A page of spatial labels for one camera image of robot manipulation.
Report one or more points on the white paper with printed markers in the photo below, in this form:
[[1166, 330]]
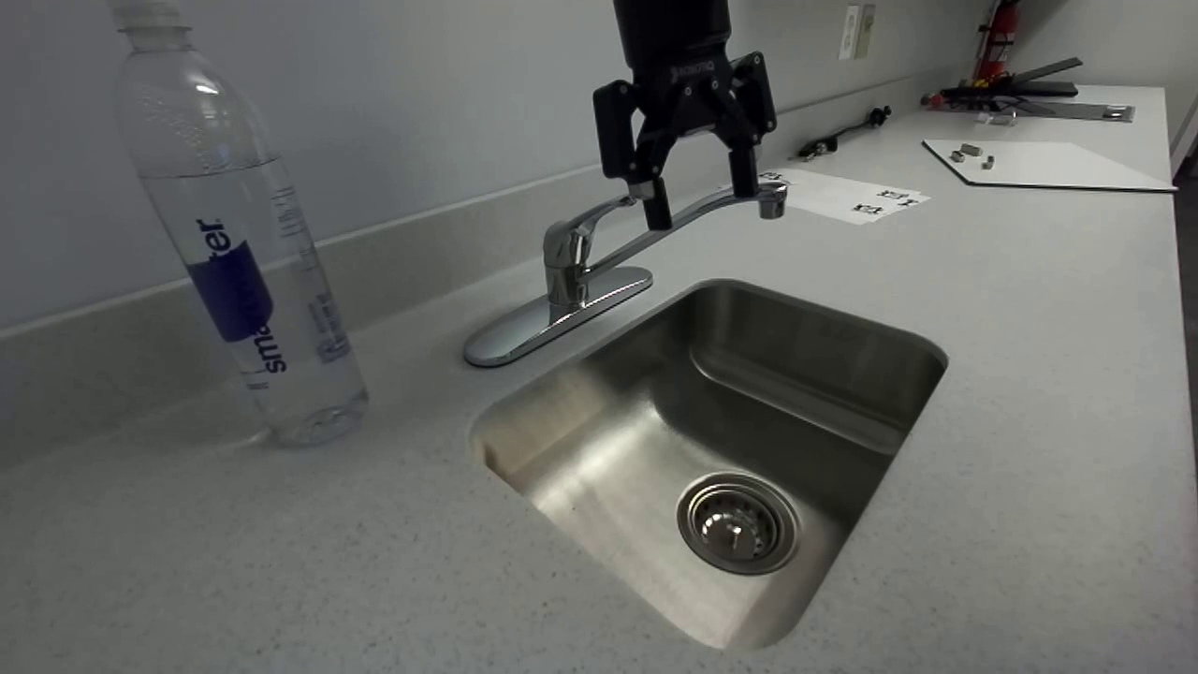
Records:
[[848, 195]]

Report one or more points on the stainless steel sink basin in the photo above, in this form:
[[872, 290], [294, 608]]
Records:
[[600, 462]]

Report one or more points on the chrome sink faucet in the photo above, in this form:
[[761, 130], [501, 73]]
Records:
[[564, 255]]

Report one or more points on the clear plastic water bottle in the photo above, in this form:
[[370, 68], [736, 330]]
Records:
[[235, 225]]

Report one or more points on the white wall outlet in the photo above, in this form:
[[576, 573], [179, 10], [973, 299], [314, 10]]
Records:
[[853, 30]]

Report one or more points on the black rod tool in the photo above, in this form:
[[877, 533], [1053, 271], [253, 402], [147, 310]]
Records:
[[844, 134]]

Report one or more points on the red clamp tool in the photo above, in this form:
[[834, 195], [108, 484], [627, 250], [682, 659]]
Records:
[[998, 43]]

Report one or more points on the metal sink drain strainer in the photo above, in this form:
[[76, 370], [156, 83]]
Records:
[[737, 525]]

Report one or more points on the grey metal ruler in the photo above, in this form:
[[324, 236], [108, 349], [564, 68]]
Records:
[[1072, 109]]

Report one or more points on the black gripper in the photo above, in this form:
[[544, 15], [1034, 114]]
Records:
[[676, 52]]

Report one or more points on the small dark screws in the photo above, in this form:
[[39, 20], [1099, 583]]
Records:
[[967, 154]]

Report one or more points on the white flat board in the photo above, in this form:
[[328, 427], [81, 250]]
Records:
[[1059, 169]]

